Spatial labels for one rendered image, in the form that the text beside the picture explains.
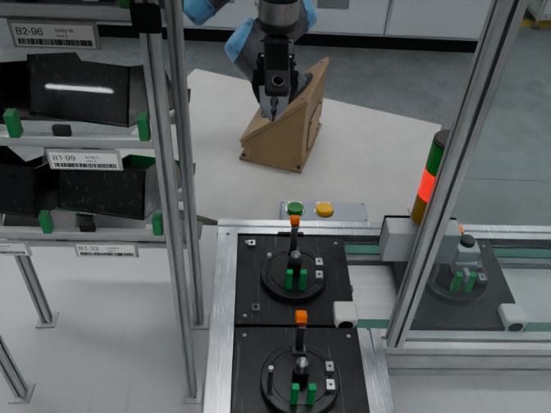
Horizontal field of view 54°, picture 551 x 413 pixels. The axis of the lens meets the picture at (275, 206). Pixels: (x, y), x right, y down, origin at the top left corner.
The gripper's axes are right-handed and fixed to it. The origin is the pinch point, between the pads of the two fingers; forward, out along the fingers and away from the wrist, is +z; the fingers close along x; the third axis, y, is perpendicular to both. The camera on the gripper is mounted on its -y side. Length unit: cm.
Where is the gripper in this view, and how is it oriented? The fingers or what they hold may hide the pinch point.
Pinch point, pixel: (273, 118)
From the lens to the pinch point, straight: 113.4
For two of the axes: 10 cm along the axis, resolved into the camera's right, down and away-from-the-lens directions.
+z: -0.5, 7.3, 6.8
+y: -0.2, -6.8, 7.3
